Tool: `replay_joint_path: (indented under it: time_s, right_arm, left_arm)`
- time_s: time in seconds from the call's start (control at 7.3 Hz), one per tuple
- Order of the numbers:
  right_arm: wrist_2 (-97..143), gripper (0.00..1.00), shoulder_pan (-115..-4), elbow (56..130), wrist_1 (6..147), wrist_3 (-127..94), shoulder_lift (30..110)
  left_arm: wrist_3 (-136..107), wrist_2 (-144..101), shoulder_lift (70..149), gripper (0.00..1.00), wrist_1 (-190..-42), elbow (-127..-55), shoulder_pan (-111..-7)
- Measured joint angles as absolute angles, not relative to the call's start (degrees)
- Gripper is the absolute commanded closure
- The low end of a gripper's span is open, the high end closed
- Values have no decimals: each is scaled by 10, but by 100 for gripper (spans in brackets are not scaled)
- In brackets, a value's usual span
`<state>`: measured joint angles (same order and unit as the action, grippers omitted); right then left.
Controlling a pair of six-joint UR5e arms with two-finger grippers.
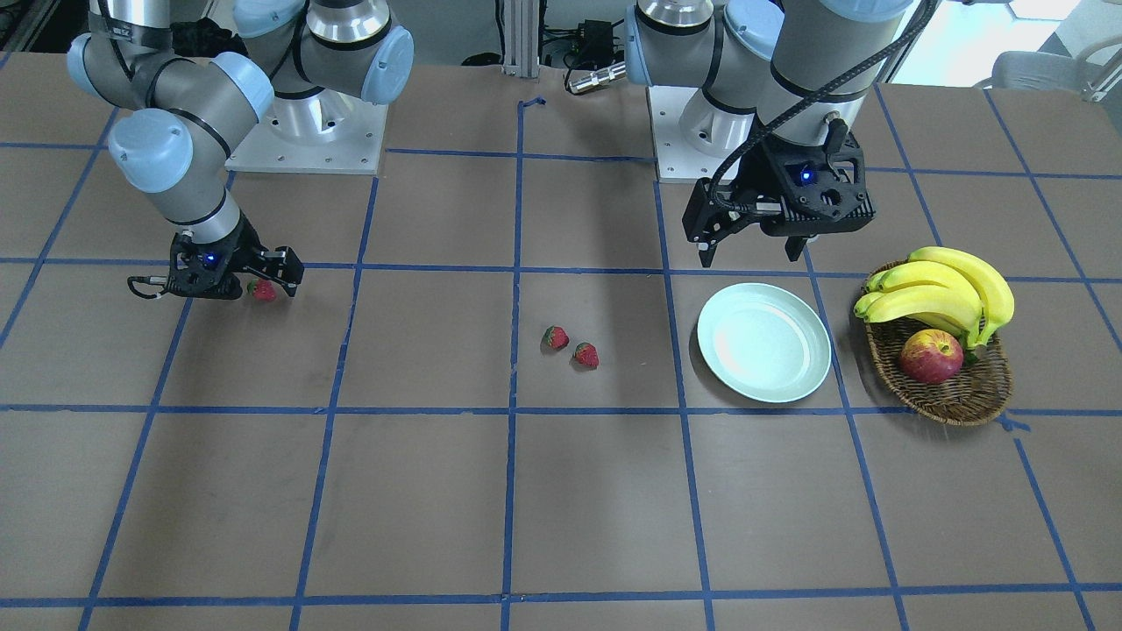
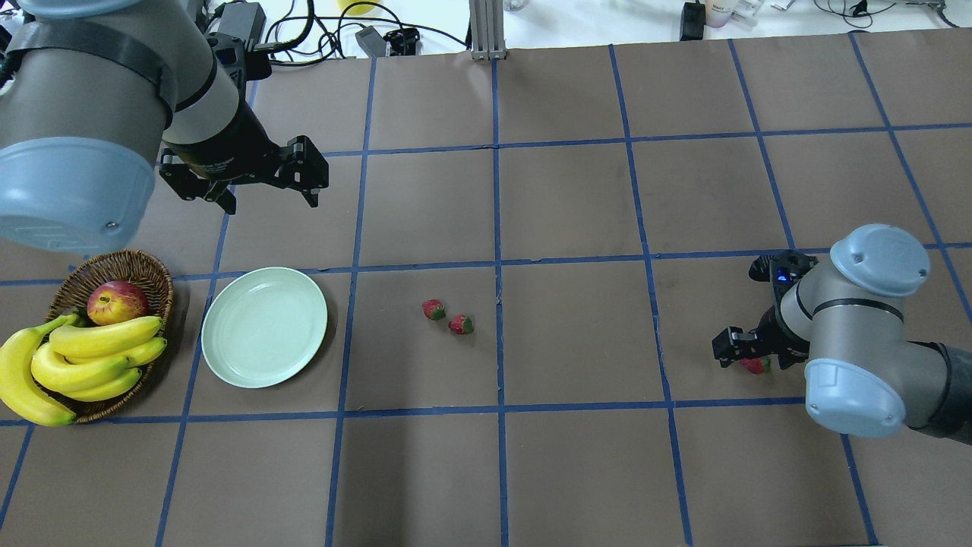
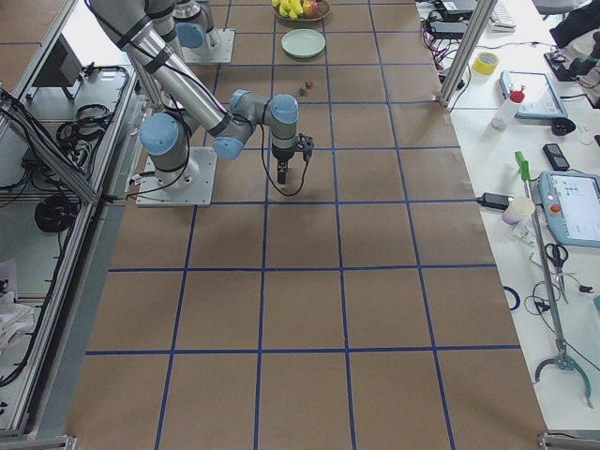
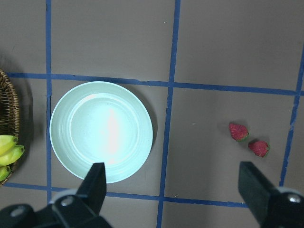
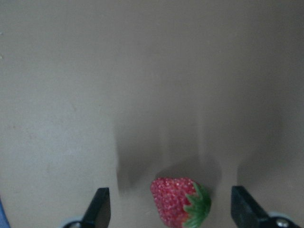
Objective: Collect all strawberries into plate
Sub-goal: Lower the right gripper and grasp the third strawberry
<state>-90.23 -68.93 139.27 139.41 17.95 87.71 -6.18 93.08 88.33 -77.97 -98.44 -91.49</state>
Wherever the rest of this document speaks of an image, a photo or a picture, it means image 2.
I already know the light green plate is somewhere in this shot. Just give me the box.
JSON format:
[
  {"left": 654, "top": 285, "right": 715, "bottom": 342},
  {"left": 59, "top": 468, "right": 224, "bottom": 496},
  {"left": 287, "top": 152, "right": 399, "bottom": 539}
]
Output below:
[{"left": 200, "top": 267, "right": 329, "bottom": 389}]

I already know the red strawberry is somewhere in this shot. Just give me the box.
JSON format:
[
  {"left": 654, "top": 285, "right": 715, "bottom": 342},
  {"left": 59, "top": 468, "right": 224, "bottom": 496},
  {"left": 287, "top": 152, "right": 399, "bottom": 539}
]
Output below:
[
  {"left": 739, "top": 356, "right": 772, "bottom": 376},
  {"left": 422, "top": 299, "right": 447, "bottom": 321},
  {"left": 448, "top": 314, "right": 475, "bottom": 336}
]

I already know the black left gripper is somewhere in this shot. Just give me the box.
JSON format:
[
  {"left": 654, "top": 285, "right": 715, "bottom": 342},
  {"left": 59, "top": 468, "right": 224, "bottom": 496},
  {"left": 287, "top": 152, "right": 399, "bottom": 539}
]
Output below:
[{"left": 159, "top": 98, "right": 330, "bottom": 215}]

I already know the red apple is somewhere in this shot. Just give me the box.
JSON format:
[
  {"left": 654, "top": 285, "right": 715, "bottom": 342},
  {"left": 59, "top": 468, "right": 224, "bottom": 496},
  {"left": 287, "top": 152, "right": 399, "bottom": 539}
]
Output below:
[{"left": 86, "top": 280, "right": 150, "bottom": 326}]

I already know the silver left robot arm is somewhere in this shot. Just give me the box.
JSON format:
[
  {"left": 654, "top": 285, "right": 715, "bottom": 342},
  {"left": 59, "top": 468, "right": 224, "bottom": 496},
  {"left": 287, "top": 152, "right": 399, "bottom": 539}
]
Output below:
[{"left": 1, "top": 1, "right": 329, "bottom": 254}]

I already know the black power adapter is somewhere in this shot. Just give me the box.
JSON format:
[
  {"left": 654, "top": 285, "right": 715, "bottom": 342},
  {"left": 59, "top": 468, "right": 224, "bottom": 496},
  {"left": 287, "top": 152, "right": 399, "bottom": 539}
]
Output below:
[{"left": 678, "top": 1, "right": 707, "bottom": 42}]

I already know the yellow banana bunch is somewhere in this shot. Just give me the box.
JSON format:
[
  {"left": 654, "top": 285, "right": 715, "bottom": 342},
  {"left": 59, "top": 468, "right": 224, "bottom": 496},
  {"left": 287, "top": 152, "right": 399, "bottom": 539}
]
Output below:
[{"left": 1, "top": 314, "right": 168, "bottom": 427}]

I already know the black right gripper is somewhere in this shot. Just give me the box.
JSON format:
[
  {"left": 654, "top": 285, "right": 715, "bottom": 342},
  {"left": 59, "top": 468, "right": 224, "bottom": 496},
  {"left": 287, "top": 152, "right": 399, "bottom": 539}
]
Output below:
[{"left": 712, "top": 250, "right": 819, "bottom": 370}]

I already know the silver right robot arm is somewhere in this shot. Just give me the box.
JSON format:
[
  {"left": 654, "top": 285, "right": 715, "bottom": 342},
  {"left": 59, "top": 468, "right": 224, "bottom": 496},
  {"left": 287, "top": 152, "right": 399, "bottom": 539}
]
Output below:
[{"left": 712, "top": 223, "right": 971, "bottom": 444}]

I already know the black power brick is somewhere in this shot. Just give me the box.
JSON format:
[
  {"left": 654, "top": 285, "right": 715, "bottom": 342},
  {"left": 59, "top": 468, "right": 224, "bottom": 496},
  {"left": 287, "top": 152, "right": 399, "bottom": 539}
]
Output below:
[{"left": 205, "top": 1, "right": 267, "bottom": 45}]

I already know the aluminium frame post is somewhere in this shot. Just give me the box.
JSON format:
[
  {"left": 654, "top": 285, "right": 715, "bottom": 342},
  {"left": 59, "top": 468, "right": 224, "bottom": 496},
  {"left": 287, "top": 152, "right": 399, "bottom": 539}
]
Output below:
[{"left": 469, "top": 0, "right": 508, "bottom": 60}]

